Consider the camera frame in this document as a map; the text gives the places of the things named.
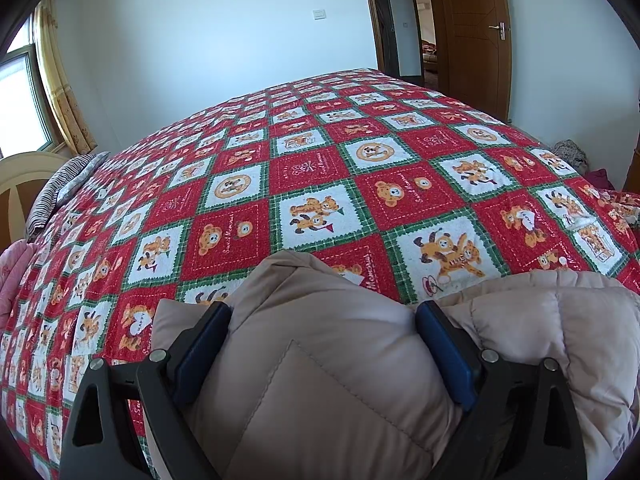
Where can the white wall switch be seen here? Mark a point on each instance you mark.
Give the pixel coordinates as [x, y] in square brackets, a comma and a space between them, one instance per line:
[319, 13]

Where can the yellow curtain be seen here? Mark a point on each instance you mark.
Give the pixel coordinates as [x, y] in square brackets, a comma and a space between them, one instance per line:
[62, 95]

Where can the grey striped pillow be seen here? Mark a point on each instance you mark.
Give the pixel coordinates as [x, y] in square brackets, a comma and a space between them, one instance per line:
[62, 190]

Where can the sofa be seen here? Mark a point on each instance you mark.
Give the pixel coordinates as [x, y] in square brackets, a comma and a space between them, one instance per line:
[429, 57]

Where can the dark red cloth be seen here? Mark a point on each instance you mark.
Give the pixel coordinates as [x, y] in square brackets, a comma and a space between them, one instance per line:
[599, 180]

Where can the cream wooden headboard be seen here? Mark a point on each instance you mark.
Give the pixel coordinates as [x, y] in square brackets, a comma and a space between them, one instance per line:
[20, 185]

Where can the pink quilt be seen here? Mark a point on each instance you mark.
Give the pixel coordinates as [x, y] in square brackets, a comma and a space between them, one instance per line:
[12, 280]

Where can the window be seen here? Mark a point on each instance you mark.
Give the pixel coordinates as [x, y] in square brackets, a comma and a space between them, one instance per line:
[20, 105]

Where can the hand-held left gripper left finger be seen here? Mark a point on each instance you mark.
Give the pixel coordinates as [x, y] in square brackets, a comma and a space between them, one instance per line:
[200, 355]

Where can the grey cloth pile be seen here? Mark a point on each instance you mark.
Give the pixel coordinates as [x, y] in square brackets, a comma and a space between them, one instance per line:
[570, 155]

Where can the wooden furniture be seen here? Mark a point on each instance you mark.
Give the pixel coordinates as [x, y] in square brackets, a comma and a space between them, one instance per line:
[634, 170]

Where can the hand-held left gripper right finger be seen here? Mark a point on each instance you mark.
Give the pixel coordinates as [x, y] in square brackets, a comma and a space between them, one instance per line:
[447, 360]

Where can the red checked bear-print blanket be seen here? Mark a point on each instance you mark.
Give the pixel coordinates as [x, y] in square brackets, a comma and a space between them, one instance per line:
[310, 170]

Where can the brown door frame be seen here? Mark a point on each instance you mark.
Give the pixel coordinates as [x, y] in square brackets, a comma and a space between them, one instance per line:
[372, 15]

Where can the beige puffer jacket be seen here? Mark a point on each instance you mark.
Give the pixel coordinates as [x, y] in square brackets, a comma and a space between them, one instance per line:
[340, 360]

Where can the brown wooden door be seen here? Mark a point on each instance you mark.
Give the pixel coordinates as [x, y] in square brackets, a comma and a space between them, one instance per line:
[470, 55]

